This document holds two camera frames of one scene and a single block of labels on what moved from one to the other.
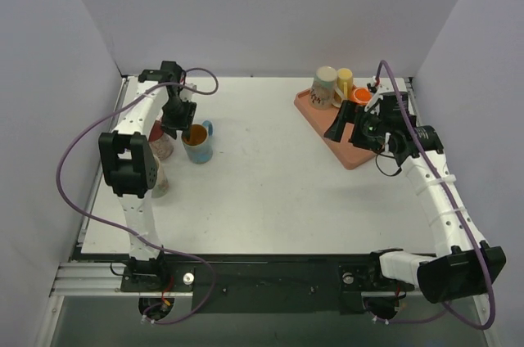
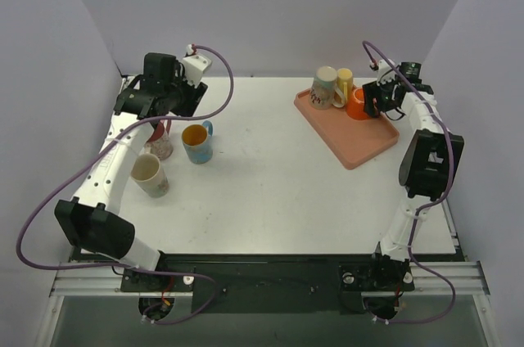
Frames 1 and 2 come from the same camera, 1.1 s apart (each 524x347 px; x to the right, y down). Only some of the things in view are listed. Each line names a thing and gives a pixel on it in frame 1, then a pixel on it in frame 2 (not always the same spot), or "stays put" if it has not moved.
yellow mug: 345,82 stays put
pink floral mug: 160,143 stays put
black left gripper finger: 186,134 to 201,92
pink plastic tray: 321,120 stays put
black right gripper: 354,124 to 372,98
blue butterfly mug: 200,146 stays put
